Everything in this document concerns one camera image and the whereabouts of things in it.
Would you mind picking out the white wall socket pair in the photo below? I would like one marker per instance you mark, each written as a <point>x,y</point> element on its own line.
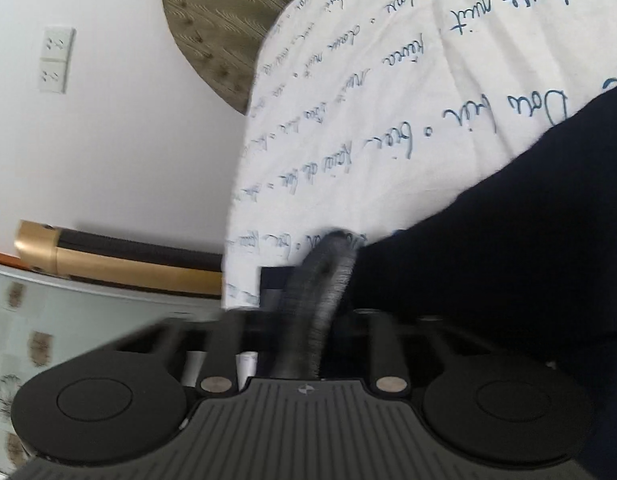
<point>54,58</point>

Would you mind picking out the grey knit sweater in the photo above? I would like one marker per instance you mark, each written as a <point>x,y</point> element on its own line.
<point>505,304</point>

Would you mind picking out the white bedsheet with blue script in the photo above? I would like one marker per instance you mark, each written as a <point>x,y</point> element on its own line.
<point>370,115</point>

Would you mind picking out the olive upholstered headboard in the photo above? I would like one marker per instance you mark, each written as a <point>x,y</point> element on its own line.
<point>220,39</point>

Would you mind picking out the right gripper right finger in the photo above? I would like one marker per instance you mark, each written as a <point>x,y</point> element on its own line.
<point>402,356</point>

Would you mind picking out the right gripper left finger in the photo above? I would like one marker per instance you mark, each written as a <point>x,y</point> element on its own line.
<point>200,355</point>

